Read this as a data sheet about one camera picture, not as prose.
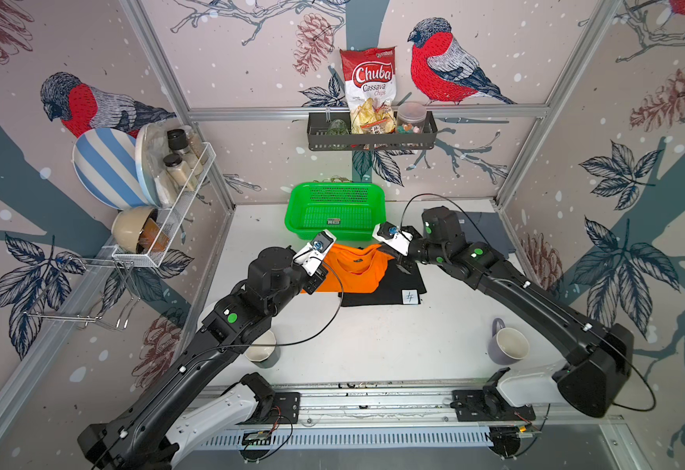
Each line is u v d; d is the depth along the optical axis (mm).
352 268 715
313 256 527
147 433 379
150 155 663
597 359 388
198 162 836
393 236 609
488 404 660
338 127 919
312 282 574
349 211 1192
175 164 750
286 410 728
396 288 961
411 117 819
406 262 648
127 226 601
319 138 880
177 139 798
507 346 815
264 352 809
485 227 1124
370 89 811
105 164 644
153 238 642
